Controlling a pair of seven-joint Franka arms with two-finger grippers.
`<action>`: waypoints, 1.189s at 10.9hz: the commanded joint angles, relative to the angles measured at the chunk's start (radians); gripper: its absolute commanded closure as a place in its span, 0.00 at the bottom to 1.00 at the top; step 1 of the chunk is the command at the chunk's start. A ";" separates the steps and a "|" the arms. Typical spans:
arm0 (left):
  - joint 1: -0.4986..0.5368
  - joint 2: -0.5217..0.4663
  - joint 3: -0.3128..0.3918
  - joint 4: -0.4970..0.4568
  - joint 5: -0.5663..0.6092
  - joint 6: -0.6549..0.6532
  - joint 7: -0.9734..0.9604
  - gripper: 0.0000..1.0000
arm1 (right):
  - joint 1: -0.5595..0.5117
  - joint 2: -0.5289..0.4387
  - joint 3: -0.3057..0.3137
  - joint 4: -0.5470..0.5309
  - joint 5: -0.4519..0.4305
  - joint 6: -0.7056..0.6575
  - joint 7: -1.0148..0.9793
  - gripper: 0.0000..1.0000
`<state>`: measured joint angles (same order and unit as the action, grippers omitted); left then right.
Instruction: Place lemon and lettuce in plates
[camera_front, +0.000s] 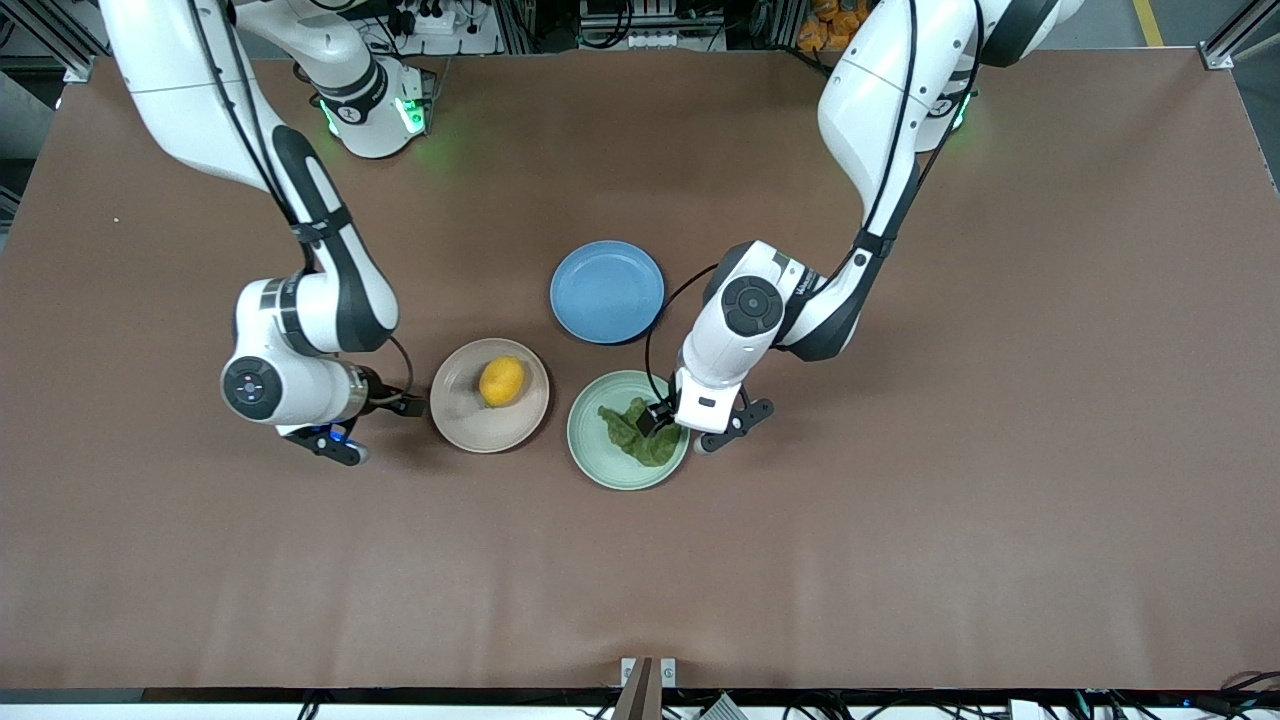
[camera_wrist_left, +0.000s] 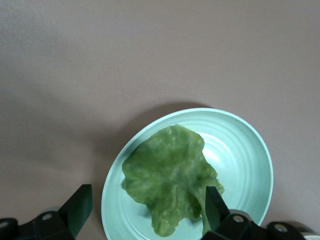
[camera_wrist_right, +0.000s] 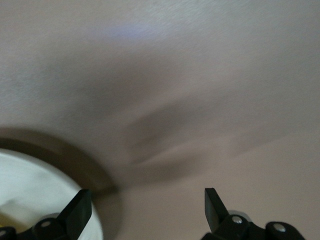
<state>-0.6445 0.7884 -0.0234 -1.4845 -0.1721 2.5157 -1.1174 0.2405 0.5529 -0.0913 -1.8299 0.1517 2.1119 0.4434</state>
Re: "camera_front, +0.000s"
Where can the grey ribbed adapter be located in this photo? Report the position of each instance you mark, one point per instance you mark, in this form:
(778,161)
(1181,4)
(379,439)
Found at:
(722,708)

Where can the yellow lemon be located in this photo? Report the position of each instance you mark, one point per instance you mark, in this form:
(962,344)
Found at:
(502,382)

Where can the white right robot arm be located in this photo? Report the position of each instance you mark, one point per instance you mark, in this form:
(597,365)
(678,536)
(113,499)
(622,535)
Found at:
(300,385)

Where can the light green plate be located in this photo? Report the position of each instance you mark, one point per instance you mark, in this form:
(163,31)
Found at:
(610,470)

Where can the aluminium frame extrusion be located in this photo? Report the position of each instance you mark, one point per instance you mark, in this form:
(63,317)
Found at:
(40,35)
(515,25)
(1235,35)
(780,22)

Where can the white power strip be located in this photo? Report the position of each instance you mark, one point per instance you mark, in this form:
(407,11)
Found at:
(435,22)
(675,40)

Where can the blue plate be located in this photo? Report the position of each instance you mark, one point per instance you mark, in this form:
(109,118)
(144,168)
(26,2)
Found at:
(600,290)

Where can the green lettuce leaf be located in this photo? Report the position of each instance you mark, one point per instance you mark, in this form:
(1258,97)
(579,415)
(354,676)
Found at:
(630,435)

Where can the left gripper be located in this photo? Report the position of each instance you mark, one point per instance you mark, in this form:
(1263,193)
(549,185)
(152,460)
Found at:
(659,418)

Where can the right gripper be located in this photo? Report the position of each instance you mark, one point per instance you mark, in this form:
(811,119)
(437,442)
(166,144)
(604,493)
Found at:
(377,392)

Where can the pink plate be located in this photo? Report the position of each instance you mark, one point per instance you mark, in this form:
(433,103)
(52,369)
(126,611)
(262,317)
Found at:
(460,420)

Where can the bag of orange items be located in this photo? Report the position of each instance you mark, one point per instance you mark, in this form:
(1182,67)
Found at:
(812,30)

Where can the brown camera pole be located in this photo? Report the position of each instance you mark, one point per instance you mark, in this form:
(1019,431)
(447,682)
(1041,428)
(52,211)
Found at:
(640,695)

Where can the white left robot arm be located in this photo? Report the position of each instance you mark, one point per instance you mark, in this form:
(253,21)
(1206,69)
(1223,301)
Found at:
(880,100)

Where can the silver camera mount bracket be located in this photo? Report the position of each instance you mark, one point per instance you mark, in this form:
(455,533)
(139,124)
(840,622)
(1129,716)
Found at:
(668,672)

